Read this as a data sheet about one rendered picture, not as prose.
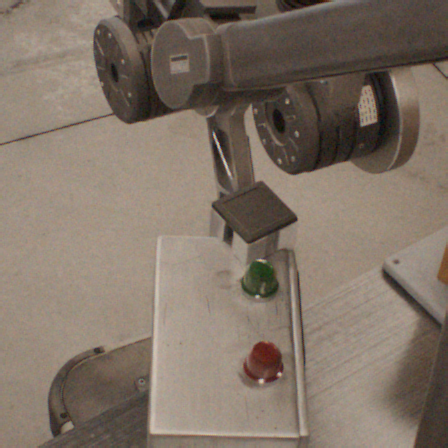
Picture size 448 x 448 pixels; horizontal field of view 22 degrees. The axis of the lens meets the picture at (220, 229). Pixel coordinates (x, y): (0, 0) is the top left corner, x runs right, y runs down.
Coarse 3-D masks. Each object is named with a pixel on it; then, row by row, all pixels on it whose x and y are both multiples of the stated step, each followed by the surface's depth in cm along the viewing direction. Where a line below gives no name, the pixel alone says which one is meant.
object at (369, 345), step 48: (336, 288) 166; (384, 288) 167; (336, 336) 160; (384, 336) 161; (432, 336) 161; (336, 384) 155; (384, 384) 155; (96, 432) 147; (144, 432) 147; (336, 432) 149; (384, 432) 150
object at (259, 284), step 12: (252, 264) 78; (264, 264) 78; (252, 276) 78; (264, 276) 77; (276, 276) 78; (240, 288) 79; (252, 288) 78; (264, 288) 78; (276, 288) 79; (252, 300) 78; (264, 300) 78
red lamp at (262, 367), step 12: (252, 348) 73; (264, 348) 73; (276, 348) 73; (252, 360) 73; (264, 360) 73; (276, 360) 73; (252, 372) 73; (264, 372) 73; (276, 372) 73; (252, 384) 74; (264, 384) 73
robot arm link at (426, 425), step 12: (444, 324) 79; (444, 336) 79; (444, 348) 79; (444, 360) 79; (432, 372) 81; (444, 372) 80; (432, 384) 81; (444, 384) 80; (432, 396) 81; (444, 396) 80; (432, 408) 81; (444, 408) 80; (420, 420) 83; (432, 420) 81; (444, 420) 80; (420, 432) 83; (432, 432) 81; (444, 432) 80; (420, 444) 83; (432, 444) 82; (444, 444) 80
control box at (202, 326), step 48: (192, 240) 82; (192, 288) 79; (288, 288) 80; (192, 336) 76; (240, 336) 76; (288, 336) 77; (192, 384) 74; (240, 384) 74; (288, 384) 74; (192, 432) 71; (240, 432) 71; (288, 432) 71
